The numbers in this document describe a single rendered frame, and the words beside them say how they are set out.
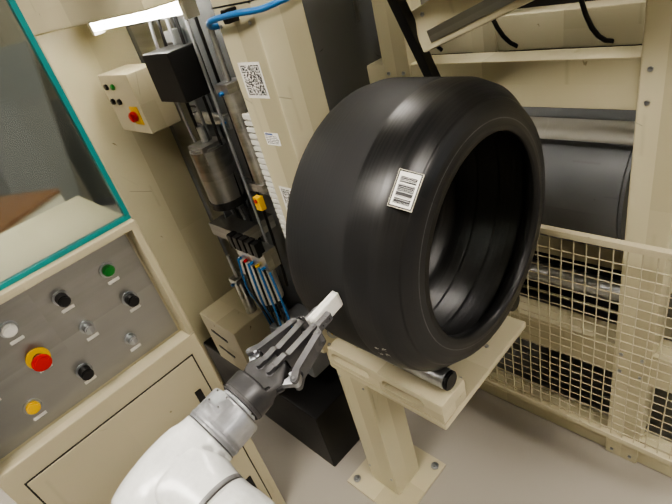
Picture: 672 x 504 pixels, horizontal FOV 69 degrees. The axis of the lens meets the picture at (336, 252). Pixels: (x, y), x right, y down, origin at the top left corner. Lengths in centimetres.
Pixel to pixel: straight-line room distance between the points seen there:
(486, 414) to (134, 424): 134
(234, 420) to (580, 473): 150
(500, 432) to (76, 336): 153
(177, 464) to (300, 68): 77
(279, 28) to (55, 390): 99
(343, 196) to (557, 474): 147
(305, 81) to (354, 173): 35
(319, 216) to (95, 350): 77
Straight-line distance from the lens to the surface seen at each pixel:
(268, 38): 104
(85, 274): 132
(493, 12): 116
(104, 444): 148
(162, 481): 73
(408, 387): 113
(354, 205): 78
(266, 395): 76
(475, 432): 211
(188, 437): 74
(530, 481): 200
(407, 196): 75
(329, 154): 85
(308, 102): 110
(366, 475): 205
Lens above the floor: 172
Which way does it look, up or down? 32 degrees down
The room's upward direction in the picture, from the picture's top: 16 degrees counter-clockwise
